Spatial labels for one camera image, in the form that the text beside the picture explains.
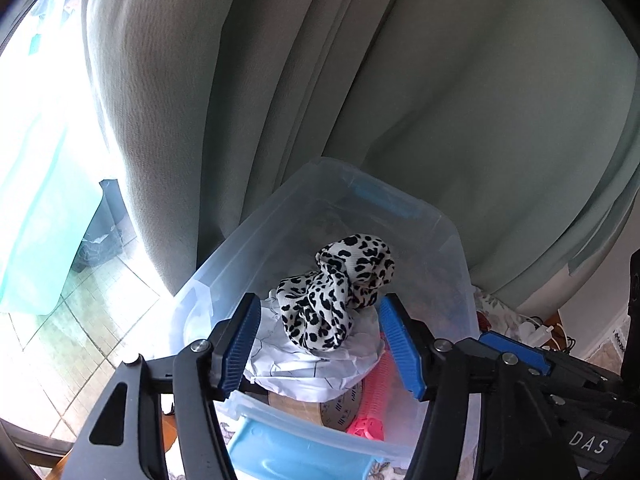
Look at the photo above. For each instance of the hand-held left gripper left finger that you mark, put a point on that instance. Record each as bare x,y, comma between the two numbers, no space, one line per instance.
240,345

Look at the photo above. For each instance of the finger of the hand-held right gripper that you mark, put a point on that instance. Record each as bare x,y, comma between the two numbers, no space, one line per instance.
532,360

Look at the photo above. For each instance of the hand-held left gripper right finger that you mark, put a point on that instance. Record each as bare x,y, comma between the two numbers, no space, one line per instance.
400,345

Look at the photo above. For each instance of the leopard print scrunchie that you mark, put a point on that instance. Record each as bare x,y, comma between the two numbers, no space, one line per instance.
325,300

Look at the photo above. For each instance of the brown packing tape roll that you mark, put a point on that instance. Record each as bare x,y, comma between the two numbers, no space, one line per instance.
340,410

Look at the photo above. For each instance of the clear plastic storage container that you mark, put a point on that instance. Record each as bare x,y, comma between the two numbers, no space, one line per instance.
280,220

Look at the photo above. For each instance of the floral bed sheet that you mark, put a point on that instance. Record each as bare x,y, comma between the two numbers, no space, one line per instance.
492,310

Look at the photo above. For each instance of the teal plastic sheet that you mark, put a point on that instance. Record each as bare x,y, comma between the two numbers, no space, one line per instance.
35,235

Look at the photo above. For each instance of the grey-green curtain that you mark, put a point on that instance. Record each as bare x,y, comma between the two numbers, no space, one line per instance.
400,85

